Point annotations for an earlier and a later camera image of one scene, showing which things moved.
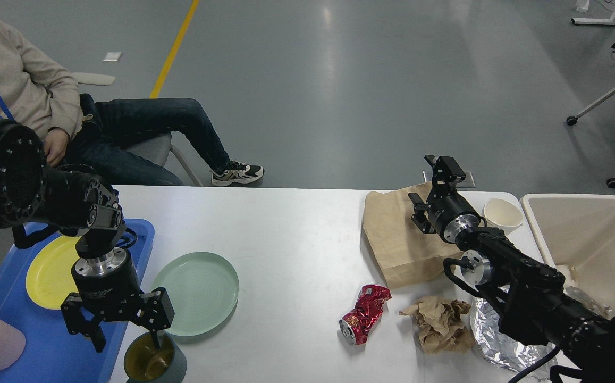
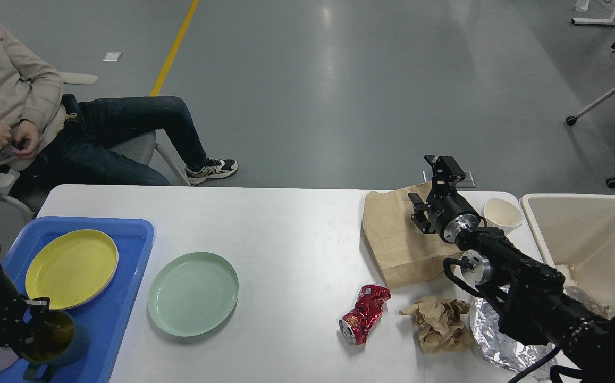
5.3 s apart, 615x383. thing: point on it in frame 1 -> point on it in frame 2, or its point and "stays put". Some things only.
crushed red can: x=355 y=325 stays put
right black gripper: x=448 y=213 stays put
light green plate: x=203 y=291 stays put
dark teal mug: x=144 y=363 -> x=63 y=343
